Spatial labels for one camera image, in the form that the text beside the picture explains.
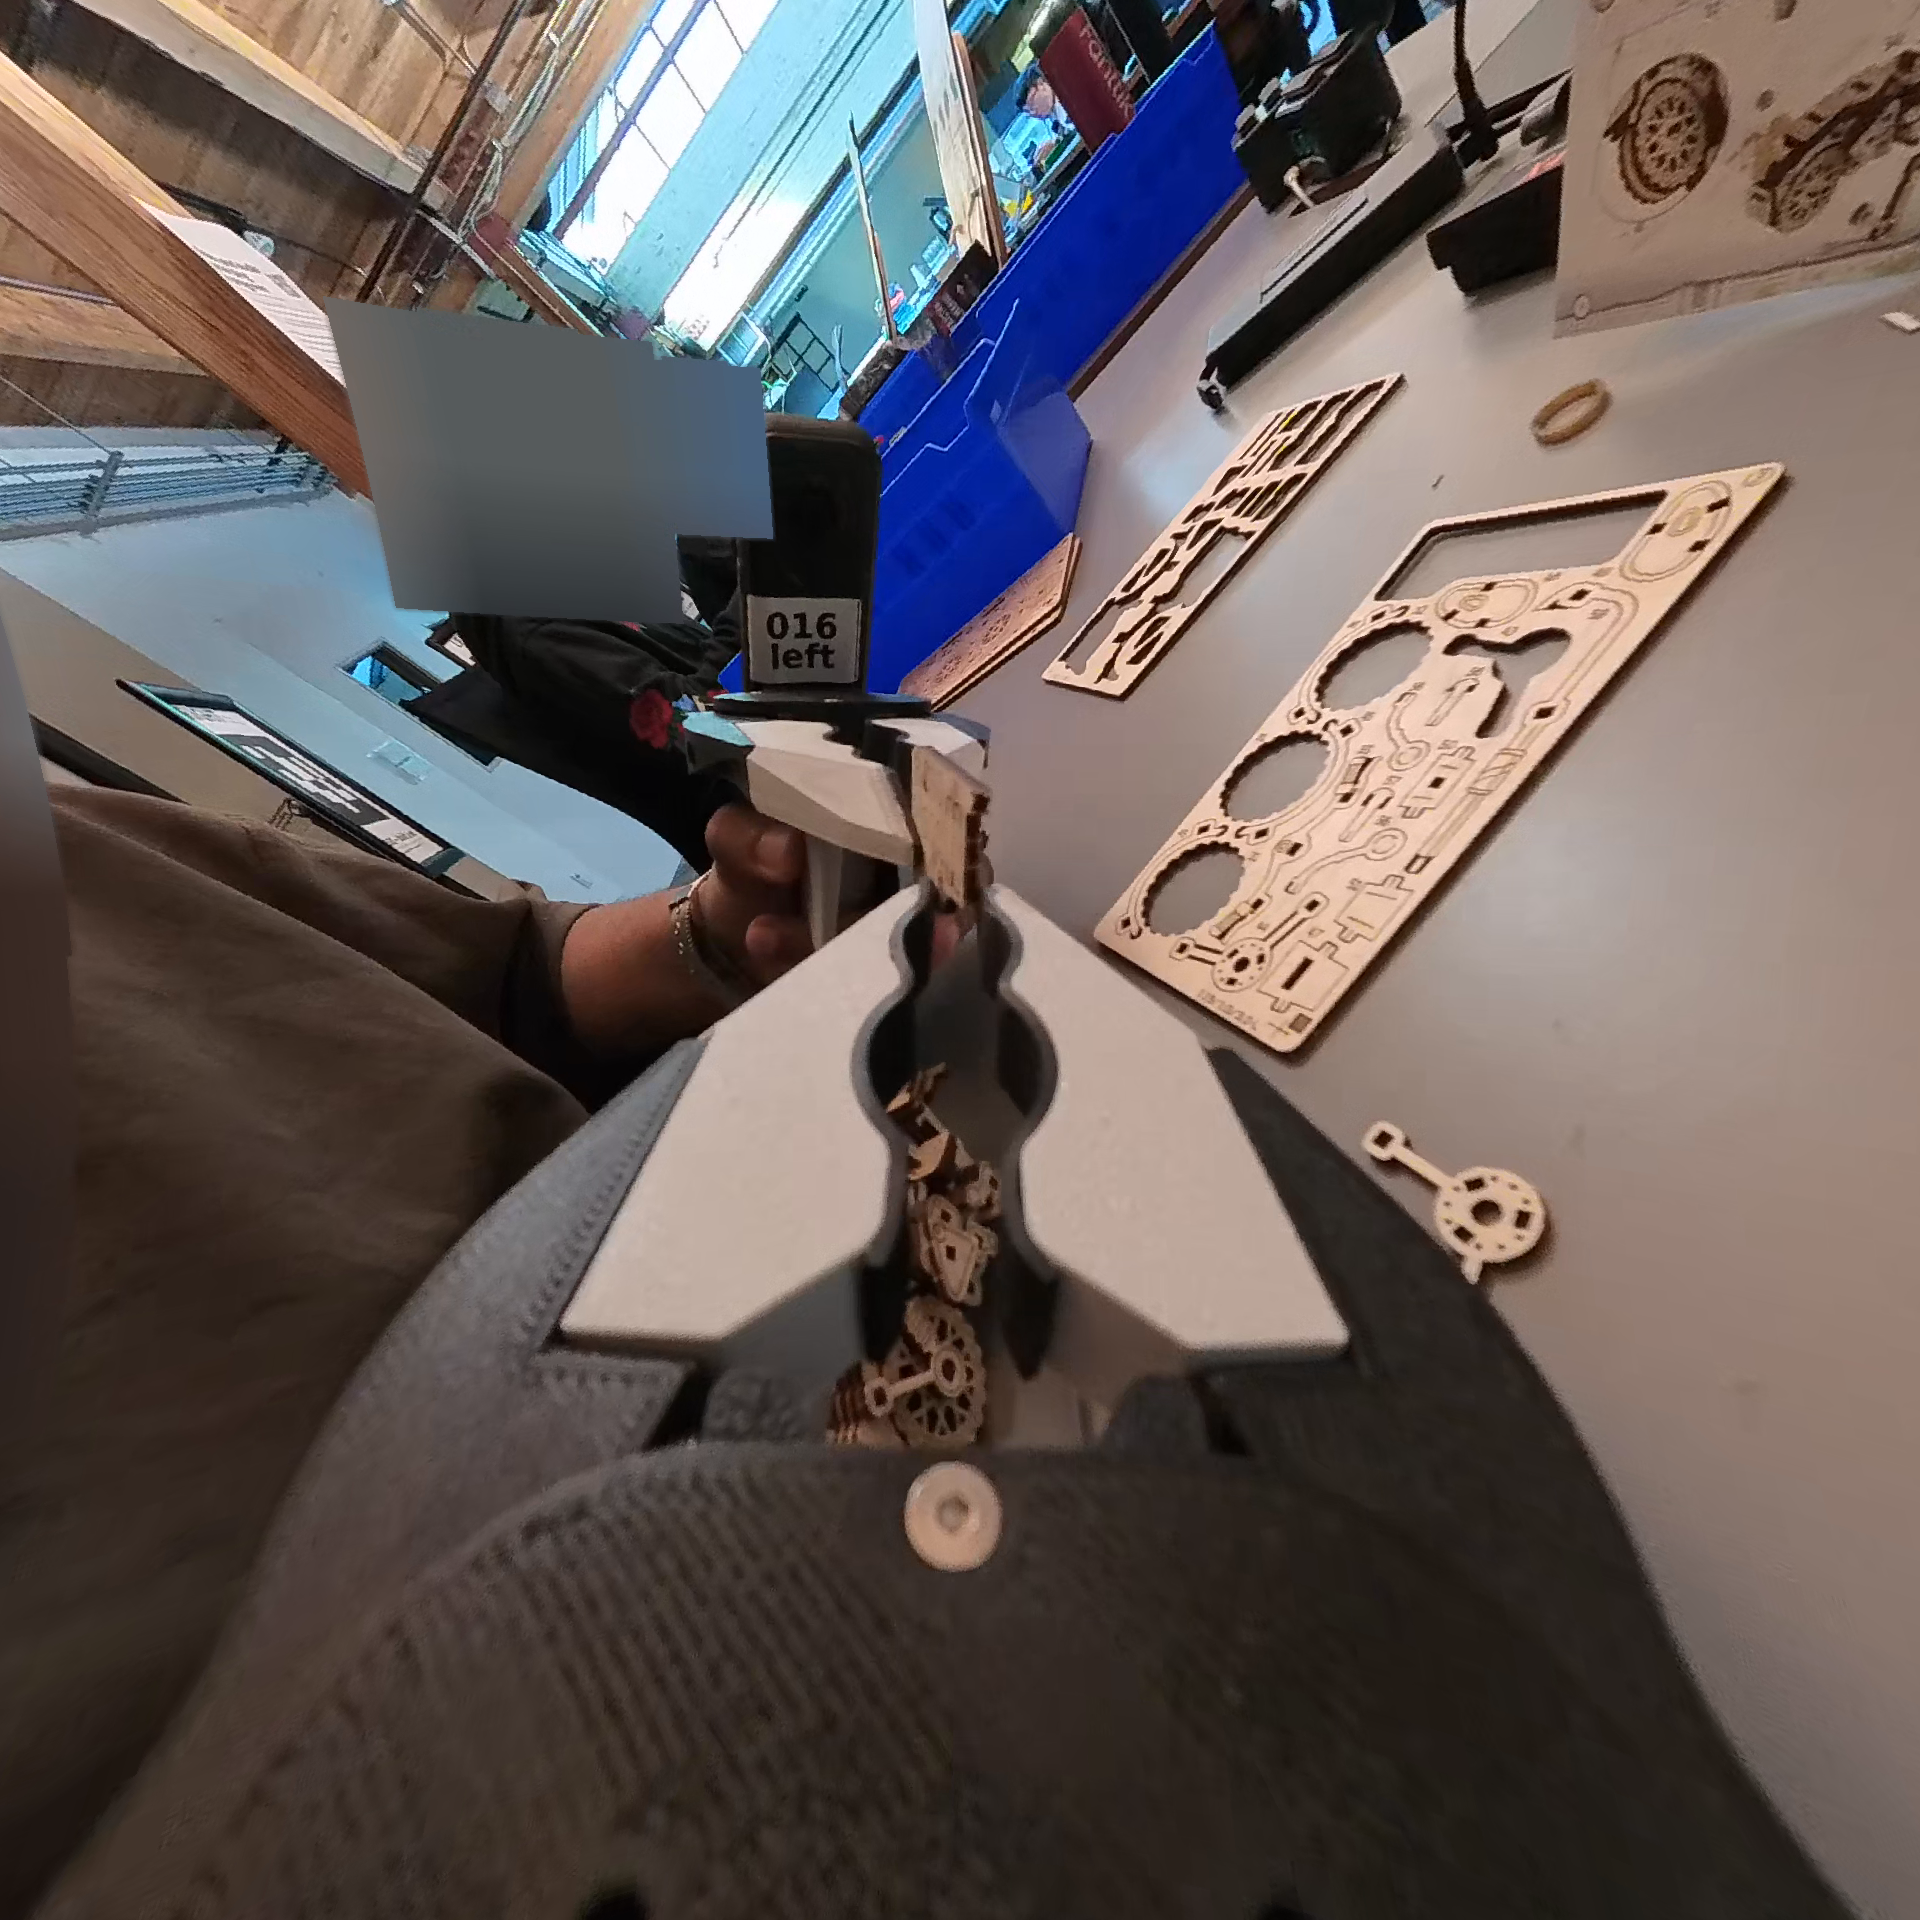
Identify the plywood board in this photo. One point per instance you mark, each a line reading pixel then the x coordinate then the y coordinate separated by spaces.
pixel 960 137

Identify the key-shaped wooden wheel piece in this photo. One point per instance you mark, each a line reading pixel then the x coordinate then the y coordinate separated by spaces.
pixel 1485 1215

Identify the white paper sign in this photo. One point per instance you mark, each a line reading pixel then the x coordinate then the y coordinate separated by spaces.
pixel 255 293

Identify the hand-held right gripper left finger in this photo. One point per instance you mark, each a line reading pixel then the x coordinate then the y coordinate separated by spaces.
pixel 720 1202

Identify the small black box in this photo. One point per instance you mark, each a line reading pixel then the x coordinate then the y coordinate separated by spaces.
pixel 1500 235

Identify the emptied wooden puzzle sheet frame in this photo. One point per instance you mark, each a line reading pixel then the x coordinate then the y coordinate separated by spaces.
pixel 1080 677

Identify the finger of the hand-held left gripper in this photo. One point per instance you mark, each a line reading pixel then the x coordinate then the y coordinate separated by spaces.
pixel 960 745
pixel 826 787

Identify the person's left hand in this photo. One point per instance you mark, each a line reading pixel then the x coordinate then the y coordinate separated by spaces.
pixel 757 893

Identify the black framed sign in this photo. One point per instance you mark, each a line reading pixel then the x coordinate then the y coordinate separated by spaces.
pixel 285 758

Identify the metal railing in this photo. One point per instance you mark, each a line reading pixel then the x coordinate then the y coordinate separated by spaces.
pixel 150 481

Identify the wooden puzzle sheet round holes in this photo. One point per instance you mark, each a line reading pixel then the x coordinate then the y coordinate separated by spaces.
pixel 1559 706

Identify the partly built wooden model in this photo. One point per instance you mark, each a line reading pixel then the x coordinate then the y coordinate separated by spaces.
pixel 939 1244

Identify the black battery charger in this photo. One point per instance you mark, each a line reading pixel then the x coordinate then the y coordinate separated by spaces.
pixel 1320 106

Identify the black stand with flat base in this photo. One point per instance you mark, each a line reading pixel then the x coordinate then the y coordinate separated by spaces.
pixel 1475 91

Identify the grey desk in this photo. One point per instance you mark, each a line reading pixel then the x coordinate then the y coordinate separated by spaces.
pixel 1652 902

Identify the wooden beam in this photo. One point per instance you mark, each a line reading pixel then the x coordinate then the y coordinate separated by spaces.
pixel 120 226

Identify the printed instruction booklet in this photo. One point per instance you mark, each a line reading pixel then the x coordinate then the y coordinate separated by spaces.
pixel 1724 149

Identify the person's olive shirt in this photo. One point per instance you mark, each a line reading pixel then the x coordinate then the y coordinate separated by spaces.
pixel 224 1125

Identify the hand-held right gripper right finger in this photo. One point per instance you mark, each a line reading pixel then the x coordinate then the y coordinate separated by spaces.
pixel 1172 1202

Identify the dark red box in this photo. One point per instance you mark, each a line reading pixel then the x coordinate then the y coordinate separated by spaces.
pixel 1090 76

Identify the blue plastic bin notched wall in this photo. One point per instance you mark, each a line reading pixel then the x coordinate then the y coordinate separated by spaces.
pixel 991 494

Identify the dark engraved wooden sheet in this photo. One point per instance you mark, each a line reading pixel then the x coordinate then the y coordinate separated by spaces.
pixel 1004 622

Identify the long blue plastic bin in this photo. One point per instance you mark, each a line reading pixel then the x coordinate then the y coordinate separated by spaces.
pixel 1172 149

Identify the small slotted wooden puzzle panel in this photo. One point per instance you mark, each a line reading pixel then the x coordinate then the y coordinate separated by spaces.
pixel 954 827

